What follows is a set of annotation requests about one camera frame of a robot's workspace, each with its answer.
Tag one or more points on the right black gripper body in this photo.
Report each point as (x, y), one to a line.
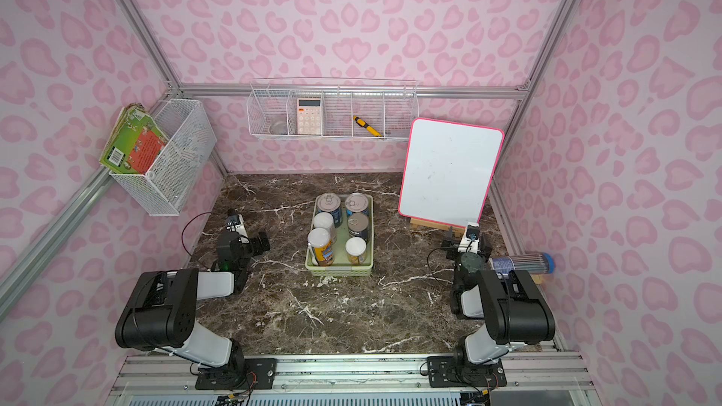
(451, 242)

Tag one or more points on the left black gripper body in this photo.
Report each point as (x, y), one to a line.
(258, 242)

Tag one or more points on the white lid yellow can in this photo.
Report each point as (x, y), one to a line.
(320, 245)

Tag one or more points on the white lid can back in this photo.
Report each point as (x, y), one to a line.
(326, 221)

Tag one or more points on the blue soup can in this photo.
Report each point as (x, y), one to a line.
(330, 203)
(357, 203)

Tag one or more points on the green plastic basket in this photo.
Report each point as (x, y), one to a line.
(341, 266)

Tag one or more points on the blue lid pencil jar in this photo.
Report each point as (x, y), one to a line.
(534, 263)

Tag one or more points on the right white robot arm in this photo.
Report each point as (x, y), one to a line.
(502, 294)

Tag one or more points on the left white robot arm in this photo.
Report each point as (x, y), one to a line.
(161, 312)

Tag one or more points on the wooden whiteboard stand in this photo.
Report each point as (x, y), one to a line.
(415, 223)

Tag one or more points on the pink framed whiteboard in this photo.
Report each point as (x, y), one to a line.
(448, 171)

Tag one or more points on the clear tape roll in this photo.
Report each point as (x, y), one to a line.
(279, 127)

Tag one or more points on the green red booklet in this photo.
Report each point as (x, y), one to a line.
(135, 143)

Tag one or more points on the pink calculator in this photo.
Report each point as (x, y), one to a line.
(309, 116)

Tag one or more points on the yellow black utility knife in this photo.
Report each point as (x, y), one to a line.
(365, 125)

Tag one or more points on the white mesh wall basket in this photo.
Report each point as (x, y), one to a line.
(165, 188)

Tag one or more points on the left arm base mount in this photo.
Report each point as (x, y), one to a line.
(256, 373)

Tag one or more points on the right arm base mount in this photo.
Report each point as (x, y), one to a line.
(446, 371)

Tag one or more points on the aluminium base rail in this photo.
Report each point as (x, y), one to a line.
(551, 378)

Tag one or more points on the clear wire wall shelf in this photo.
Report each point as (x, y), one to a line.
(390, 109)

